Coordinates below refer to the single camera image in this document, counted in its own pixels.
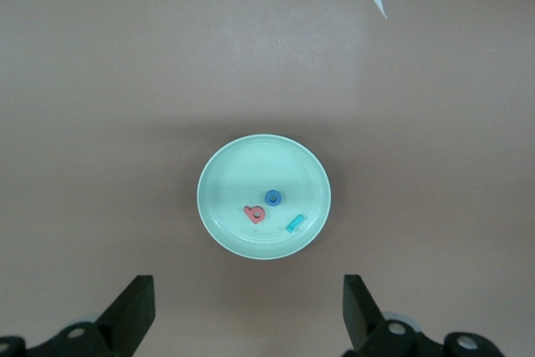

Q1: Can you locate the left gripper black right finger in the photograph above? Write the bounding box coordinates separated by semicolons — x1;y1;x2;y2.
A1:
343;274;505;357

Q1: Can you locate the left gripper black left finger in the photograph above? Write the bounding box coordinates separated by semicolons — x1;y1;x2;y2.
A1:
0;275;156;357

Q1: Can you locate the teal letter i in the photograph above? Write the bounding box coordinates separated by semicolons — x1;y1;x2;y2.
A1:
284;214;307;234

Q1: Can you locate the pink letter b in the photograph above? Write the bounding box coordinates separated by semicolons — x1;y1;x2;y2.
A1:
242;205;268;225

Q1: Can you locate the pale green plate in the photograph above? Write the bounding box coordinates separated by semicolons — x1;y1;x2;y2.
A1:
196;134;334;261

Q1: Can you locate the brown table cover sheet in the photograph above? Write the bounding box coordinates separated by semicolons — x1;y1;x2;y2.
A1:
0;0;535;357

